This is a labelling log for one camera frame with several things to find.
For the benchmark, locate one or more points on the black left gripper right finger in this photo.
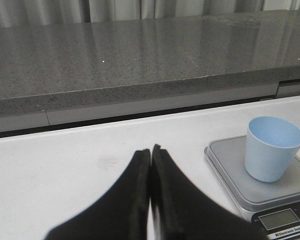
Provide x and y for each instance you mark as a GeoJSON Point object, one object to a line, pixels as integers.
{"type": "Point", "coordinates": [182, 212]}

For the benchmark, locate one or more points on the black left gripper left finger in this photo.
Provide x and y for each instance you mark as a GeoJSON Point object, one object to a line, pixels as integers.
{"type": "Point", "coordinates": [120, 214]}

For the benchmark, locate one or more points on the light blue plastic cup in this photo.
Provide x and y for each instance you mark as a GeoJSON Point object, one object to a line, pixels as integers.
{"type": "Point", "coordinates": [271, 145]}

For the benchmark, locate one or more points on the digital kitchen scale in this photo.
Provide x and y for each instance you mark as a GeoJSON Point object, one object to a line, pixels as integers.
{"type": "Point", "coordinates": [272, 206]}

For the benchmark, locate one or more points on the grey stone counter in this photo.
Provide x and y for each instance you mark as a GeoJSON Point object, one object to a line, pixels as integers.
{"type": "Point", "coordinates": [60, 74]}

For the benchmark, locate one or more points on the grey curtain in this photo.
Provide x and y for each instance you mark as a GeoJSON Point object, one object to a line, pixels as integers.
{"type": "Point", "coordinates": [48, 12]}

